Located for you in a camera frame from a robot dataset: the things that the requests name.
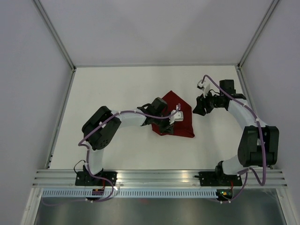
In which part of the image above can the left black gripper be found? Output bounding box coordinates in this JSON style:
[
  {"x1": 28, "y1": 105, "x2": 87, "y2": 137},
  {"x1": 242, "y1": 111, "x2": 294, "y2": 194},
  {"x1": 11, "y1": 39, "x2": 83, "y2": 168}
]
[{"x1": 153, "y1": 112, "x2": 176, "y2": 135}]

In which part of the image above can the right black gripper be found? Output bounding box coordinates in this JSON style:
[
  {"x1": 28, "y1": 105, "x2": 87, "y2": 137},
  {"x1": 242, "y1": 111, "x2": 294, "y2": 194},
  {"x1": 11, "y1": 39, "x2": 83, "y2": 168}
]
[{"x1": 193, "y1": 89, "x2": 224, "y2": 116}]

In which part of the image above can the dark red cloth napkin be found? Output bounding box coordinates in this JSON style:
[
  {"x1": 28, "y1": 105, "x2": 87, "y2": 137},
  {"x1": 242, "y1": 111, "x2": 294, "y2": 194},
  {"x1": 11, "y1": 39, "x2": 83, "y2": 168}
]
[{"x1": 151, "y1": 90, "x2": 195, "y2": 138}]

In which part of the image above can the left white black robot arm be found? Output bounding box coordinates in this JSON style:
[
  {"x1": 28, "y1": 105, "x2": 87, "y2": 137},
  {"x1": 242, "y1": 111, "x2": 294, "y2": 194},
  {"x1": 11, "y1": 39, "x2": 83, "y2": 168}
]
[{"x1": 78, "y1": 97, "x2": 182, "y2": 186}]

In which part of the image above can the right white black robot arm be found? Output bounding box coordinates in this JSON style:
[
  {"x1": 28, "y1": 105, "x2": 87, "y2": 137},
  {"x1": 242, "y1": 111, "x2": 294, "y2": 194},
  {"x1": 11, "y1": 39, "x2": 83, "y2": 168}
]
[{"x1": 193, "y1": 75, "x2": 279, "y2": 186}]

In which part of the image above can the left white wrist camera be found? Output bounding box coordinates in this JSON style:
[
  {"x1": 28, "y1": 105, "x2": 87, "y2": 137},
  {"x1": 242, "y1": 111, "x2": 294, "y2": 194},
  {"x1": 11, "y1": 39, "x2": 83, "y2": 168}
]
[{"x1": 169, "y1": 104, "x2": 184, "y2": 124}]

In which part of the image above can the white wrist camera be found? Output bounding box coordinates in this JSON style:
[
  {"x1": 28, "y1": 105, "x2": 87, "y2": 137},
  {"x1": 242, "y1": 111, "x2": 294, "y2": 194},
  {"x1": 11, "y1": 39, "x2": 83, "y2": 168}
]
[
  {"x1": 169, "y1": 104, "x2": 184, "y2": 124},
  {"x1": 197, "y1": 79, "x2": 210, "y2": 98}
]

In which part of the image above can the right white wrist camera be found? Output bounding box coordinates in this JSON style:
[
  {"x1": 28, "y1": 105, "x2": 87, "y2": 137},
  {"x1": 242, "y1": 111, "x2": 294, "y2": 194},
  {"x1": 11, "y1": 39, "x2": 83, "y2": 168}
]
[{"x1": 197, "y1": 79, "x2": 210, "y2": 98}]

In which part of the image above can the right aluminium side rail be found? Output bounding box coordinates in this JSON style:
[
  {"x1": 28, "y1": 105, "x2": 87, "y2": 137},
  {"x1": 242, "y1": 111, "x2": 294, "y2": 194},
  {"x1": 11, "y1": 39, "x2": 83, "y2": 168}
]
[{"x1": 235, "y1": 66, "x2": 279, "y2": 169}]

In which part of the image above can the aluminium side rail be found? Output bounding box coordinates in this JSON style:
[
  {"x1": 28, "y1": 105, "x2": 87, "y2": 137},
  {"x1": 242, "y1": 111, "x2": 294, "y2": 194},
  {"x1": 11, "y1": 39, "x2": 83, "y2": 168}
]
[
  {"x1": 235, "y1": 66, "x2": 279, "y2": 169},
  {"x1": 44, "y1": 68, "x2": 76, "y2": 169}
]

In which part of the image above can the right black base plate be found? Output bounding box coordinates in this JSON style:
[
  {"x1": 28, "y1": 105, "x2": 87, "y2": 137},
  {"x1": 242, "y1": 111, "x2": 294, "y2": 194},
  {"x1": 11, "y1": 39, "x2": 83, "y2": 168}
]
[{"x1": 195, "y1": 171, "x2": 243, "y2": 187}]

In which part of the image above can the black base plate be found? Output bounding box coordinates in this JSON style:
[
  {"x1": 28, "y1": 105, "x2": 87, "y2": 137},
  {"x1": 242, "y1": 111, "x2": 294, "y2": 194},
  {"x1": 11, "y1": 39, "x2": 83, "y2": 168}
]
[
  {"x1": 75, "y1": 171, "x2": 117, "y2": 187},
  {"x1": 195, "y1": 171, "x2": 243, "y2": 187}
]

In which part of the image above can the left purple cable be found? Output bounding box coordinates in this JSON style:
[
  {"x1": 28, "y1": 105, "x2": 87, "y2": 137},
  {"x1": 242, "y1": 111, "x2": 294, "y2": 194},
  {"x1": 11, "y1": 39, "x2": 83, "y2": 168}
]
[{"x1": 42, "y1": 104, "x2": 182, "y2": 207}]

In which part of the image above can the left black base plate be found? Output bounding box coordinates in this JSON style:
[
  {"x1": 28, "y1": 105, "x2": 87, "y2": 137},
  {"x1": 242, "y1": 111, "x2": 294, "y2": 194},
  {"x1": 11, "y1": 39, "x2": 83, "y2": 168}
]
[{"x1": 75, "y1": 171, "x2": 117, "y2": 187}]

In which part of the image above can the left aluminium side rail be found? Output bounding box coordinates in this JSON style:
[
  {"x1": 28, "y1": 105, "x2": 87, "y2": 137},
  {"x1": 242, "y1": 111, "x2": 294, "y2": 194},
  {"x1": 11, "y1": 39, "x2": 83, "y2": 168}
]
[{"x1": 44, "y1": 68, "x2": 76, "y2": 169}]

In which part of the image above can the right aluminium frame post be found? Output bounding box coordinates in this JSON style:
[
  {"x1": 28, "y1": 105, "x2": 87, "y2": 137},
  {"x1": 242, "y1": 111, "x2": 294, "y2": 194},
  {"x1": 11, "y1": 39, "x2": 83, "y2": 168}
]
[{"x1": 236, "y1": 0, "x2": 281, "y2": 70}]

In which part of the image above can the aluminium frame post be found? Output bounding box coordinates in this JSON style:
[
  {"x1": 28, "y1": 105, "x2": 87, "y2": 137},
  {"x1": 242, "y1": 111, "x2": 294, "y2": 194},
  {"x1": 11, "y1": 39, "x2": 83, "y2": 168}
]
[
  {"x1": 32, "y1": 0, "x2": 76, "y2": 71},
  {"x1": 236, "y1": 0, "x2": 281, "y2": 70}
]

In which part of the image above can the front aluminium rail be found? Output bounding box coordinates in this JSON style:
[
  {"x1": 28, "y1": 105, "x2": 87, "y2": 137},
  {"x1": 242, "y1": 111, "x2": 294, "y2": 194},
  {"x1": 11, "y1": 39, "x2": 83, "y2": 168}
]
[{"x1": 31, "y1": 169, "x2": 287, "y2": 189}]

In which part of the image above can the white slotted cable duct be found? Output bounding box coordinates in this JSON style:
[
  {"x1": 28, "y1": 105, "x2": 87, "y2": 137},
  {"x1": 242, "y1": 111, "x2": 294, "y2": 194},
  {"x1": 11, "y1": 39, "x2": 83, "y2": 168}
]
[{"x1": 42, "y1": 188, "x2": 217, "y2": 198}]

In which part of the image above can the left aluminium frame post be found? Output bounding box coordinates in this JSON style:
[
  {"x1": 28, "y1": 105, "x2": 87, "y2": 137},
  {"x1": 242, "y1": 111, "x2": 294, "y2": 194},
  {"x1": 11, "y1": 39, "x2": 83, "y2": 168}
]
[{"x1": 32, "y1": 0, "x2": 76, "y2": 71}]

